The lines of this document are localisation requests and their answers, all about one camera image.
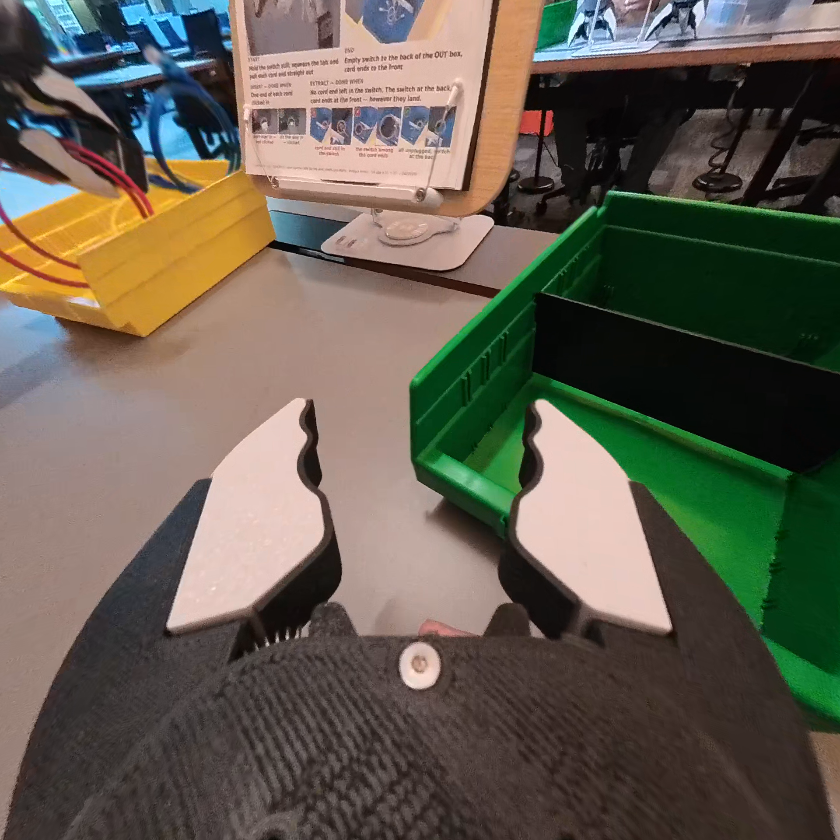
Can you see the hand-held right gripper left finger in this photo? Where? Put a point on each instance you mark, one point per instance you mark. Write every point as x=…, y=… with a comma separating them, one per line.
x=256, y=525

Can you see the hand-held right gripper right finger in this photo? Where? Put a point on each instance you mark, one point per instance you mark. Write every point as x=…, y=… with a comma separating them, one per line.
x=584, y=532

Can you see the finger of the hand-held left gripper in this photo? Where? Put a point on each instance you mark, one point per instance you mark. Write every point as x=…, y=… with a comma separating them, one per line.
x=72, y=95
x=66, y=164

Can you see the black ethernet splitter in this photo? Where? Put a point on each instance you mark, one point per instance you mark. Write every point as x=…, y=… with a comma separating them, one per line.
x=121, y=155

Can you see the green plastic bin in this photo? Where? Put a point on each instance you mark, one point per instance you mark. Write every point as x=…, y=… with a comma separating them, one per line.
x=558, y=24
x=656, y=499

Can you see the yellow plastic bin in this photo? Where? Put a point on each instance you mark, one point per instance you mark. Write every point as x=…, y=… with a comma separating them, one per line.
x=171, y=250

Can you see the black glossy panel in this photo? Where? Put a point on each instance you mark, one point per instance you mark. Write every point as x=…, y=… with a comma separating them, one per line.
x=683, y=381

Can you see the instruction sheet board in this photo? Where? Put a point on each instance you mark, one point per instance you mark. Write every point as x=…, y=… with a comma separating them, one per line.
x=381, y=92

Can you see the white stand base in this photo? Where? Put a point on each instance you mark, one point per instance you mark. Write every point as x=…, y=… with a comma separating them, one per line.
x=407, y=236

